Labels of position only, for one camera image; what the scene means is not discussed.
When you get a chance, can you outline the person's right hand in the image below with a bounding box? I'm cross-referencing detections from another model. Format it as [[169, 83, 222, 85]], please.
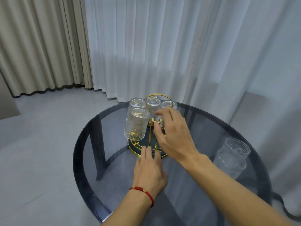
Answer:
[[153, 108, 203, 165]]

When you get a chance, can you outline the person's left hand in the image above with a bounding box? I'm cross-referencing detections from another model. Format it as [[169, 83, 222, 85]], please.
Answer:
[[134, 146, 168, 198]]

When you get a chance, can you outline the gold cup rack teal tray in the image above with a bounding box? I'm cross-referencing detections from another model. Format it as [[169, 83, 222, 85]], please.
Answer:
[[127, 93, 179, 159]]

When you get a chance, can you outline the person's right forearm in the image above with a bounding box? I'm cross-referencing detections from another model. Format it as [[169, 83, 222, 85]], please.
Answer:
[[183, 154, 297, 226]]

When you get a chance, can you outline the person's left forearm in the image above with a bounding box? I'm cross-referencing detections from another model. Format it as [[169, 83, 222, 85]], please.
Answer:
[[101, 189, 154, 226]]

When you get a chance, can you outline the ribbed clear drinking glass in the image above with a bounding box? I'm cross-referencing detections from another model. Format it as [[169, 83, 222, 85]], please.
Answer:
[[222, 137, 251, 161], [160, 101, 178, 116], [213, 148, 247, 180], [124, 107, 150, 141], [126, 98, 147, 123], [145, 95, 162, 118]]

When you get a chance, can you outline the round smoked glass table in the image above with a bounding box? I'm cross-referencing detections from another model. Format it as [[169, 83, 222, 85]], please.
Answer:
[[72, 101, 273, 226]]

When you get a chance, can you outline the white sheer curtain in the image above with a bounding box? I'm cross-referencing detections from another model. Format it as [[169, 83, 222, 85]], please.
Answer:
[[80, 0, 301, 210]]

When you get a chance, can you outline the beige curtain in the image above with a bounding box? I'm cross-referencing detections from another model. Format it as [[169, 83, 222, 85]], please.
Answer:
[[0, 0, 94, 97]]

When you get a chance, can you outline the grey cabinet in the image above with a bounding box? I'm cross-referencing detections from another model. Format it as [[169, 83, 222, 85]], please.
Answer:
[[0, 70, 21, 120]]

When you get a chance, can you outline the red string bracelet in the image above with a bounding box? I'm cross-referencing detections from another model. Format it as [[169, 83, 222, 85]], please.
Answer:
[[129, 186, 155, 208]]

